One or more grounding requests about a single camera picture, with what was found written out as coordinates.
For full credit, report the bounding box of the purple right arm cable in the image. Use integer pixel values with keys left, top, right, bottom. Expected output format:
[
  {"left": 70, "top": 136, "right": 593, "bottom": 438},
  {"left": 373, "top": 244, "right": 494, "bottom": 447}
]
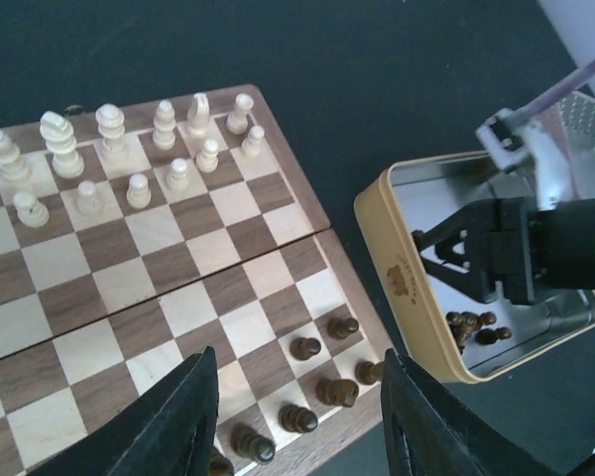
[{"left": 523, "top": 42, "right": 595, "bottom": 120}]

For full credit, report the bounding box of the white king piece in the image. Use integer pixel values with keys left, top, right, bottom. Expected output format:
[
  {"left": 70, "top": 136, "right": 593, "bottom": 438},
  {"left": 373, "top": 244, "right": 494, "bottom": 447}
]
[{"left": 40, "top": 111, "right": 85, "bottom": 179}]

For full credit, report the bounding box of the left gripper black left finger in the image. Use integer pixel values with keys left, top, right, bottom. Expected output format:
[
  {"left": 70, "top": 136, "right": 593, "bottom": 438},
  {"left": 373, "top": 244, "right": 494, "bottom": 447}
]
[{"left": 32, "top": 347, "right": 219, "bottom": 476}]

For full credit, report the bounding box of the white rook piece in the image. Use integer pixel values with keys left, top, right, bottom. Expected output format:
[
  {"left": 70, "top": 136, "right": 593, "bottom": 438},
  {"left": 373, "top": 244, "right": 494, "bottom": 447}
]
[{"left": 226, "top": 93, "right": 254, "bottom": 135}]

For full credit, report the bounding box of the pink tin lid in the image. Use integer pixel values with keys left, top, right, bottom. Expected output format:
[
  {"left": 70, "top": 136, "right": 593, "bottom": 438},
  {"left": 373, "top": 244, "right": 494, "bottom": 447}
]
[{"left": 546, "top": 91, "right": 595, "bottom": 159}]

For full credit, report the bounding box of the dark chess piece in tin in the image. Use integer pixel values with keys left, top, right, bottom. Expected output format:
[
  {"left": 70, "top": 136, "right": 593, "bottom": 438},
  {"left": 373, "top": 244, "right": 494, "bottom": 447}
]
[
  {"left": 475, "top": 326, "right": 513, "bottom": 346},
  {"left": 446, "top": 311, "right": 497, "bottom": 352}
]

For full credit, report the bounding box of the dark wooden chess piece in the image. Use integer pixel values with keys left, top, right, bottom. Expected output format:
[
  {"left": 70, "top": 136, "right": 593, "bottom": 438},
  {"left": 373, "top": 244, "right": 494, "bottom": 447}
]
[{"left": 279, "top": 404, "right": 318, "bottom": 434}]

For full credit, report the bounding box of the yellow bear metal tin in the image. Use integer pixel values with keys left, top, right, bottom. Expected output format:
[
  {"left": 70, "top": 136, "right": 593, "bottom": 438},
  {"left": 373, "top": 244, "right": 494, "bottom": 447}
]
[{"left": 354, "top": 151, "right": 595, "bottom": 384}]

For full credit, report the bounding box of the white queen piece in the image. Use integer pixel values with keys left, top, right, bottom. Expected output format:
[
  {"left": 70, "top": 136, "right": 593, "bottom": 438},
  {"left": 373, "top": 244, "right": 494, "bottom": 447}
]
[{"left": 95, "top": 103, "right": 128, "bottom": 160}]

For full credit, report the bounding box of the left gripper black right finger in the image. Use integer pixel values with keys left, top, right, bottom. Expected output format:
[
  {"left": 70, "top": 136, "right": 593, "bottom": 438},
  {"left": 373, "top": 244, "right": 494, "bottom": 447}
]
[{"left": 381, "top": 349, "right": 555, "bottom": 475}]

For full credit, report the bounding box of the white bishop piece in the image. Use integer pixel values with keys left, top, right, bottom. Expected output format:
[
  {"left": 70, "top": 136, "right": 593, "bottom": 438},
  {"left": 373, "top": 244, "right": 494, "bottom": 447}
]
[
  {"left": 0, "top": 129, "right": 32, "bottom": 186},
  {"left": 153, "top": 99, "right": 176, "bottom": 150}
]

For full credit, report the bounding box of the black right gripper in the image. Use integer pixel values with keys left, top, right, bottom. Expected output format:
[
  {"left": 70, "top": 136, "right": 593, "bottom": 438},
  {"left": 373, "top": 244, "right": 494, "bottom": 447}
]
[{"left": 412, "top": 197, "right": 595, "bottom": 305}]

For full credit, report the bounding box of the wooden chess board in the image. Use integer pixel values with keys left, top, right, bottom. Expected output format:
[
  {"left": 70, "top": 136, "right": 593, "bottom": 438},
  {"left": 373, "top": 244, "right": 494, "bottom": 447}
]
[{"left": 0, "top": 84, "right": 389, "bottom": 475}]

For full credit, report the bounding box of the white knight piece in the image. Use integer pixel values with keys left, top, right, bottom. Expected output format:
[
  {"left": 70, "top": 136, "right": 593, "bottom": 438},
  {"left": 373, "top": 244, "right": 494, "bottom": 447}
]
[{"left": 186, "top": 92, "right": 210, "bottom": 139}]

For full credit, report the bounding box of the dark pawn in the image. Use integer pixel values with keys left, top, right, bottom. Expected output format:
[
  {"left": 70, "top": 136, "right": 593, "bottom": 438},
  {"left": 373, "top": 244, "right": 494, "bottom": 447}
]
[
  {"left": 290, "top": 337, "right": 321, "bottom": 361},
  {"left": 327, "top": 317, "right": 359, "bottom": 340}
]

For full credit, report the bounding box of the white pawn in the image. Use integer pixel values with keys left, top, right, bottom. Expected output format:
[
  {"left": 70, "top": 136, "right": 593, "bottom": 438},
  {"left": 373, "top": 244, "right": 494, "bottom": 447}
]
[
  {"left": 126, "top": 174, "right": 152, "bottom": 209},
  {"left": 166, "top": 158, "right": 189, "bottom": 192},
  {"left": 240, "top": 125, "right": 265, "bottom": 159},
  {"left": 13, "top": 191, "right": 50, "bottom": 228},
  {"left": 195, "top": 139, "right": 219, "bottom": 174},
  {"left": 76, "top": 180, "right": 103, "bottom": 216}
]

